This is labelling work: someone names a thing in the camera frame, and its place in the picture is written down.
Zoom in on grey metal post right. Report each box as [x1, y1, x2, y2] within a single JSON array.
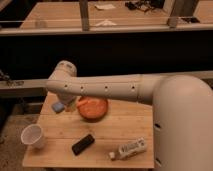
[[167, 0, 198, 28]]

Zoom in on white paper sheet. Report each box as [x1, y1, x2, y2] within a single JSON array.
[[95, 4, 116, 10]]

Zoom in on orange bowl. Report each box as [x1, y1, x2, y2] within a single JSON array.
[[76, 97, 108, 121]]

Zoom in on grey metal post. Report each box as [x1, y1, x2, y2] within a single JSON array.
[[79, 0, 90, 31], [167, 0, 198, 28]]

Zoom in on small wooden table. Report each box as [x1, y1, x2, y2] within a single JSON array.
[[22, 93, 154, 169]]

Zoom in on black rectangular block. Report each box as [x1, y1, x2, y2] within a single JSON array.
[[72, 134, 95, 155]]

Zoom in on folded white paper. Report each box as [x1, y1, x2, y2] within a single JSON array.
[[95, 19, 117, 27]]

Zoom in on black cables pile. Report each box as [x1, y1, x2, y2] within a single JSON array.
[[125, 0, 162, 13]]

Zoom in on metal clamp bracket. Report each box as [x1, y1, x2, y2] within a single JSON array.
[[0, 69, 24, 86]]

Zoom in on blue sponge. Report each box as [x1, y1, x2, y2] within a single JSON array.
[[51, 102, 65, 113]]

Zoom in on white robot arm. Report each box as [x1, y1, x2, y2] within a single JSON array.
[[46, 61, 213, 171]]

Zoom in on black device on desk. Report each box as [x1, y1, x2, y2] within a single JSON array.
[[182, 17, 200, 23]]

